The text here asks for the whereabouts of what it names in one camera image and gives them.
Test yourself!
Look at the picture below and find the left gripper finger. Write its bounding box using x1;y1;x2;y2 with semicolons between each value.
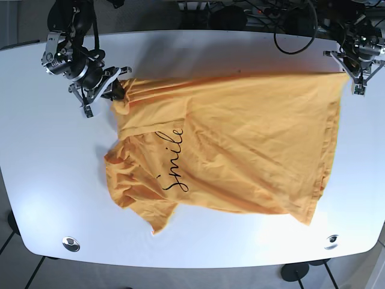
352;82;366;96

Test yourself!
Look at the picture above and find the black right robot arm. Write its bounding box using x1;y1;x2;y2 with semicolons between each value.
41;1;132;118

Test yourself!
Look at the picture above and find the black round stand base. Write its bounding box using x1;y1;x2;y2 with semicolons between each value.
280;263;309;282

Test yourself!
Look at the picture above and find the right silver table grommet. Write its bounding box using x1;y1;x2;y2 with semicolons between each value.
324;235;339;250

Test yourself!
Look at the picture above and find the left silver table grommet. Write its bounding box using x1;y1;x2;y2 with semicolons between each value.
62;236;80;252

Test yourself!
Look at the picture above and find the orange T-shirt black script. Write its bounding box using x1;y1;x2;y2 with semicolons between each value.
105;72;348;233

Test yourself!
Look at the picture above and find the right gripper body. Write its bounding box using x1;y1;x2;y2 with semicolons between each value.
42;32;132;110

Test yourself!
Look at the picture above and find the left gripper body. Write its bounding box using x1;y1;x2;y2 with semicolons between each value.
322;20;384;87

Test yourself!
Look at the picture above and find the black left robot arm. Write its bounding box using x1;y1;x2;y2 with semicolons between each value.
320;1;384;96

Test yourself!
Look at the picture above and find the silver table grommet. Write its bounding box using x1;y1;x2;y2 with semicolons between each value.
324;235;339;250
62;236;80;252

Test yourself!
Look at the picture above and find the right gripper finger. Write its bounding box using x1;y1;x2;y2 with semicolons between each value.
103;80;125;101
82;104;94;118

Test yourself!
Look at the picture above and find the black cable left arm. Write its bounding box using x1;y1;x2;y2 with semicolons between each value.
273;0;319;55

